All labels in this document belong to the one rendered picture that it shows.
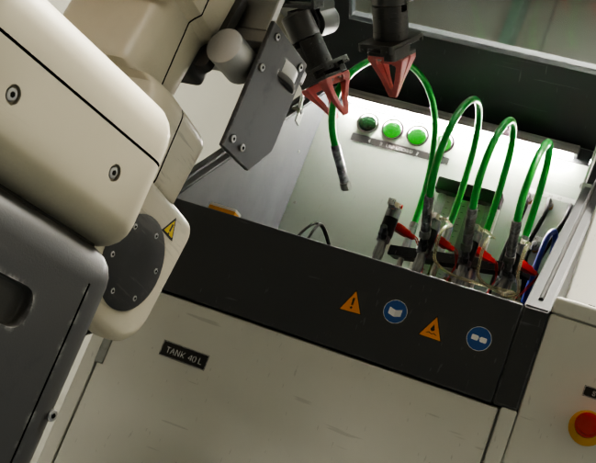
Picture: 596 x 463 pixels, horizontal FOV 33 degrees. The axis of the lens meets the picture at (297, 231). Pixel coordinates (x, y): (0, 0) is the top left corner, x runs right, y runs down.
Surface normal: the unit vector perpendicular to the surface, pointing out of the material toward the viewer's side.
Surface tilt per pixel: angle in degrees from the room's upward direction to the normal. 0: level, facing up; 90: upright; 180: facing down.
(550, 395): 90
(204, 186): 90
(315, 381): 90
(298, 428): 90
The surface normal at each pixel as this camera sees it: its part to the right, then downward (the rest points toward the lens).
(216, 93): 0.86, 0.22
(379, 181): -0.22, -0.32
